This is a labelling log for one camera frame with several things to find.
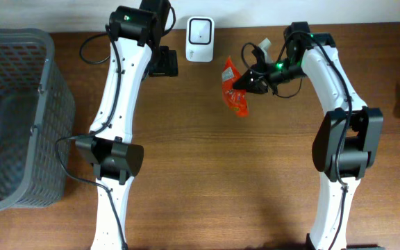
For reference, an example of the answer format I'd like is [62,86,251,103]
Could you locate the red snack bag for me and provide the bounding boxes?
[222,56,249,117]

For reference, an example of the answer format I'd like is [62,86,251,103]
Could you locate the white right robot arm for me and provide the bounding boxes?
[232,22,383,250]

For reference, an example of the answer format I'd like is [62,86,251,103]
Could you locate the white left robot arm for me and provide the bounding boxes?
[75,0,178,249]

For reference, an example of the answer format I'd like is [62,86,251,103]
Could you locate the white barcode scanner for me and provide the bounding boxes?
[185,16,215,63]

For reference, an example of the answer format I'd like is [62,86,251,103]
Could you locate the grey plastic basket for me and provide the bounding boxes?
[0,28,76,211]

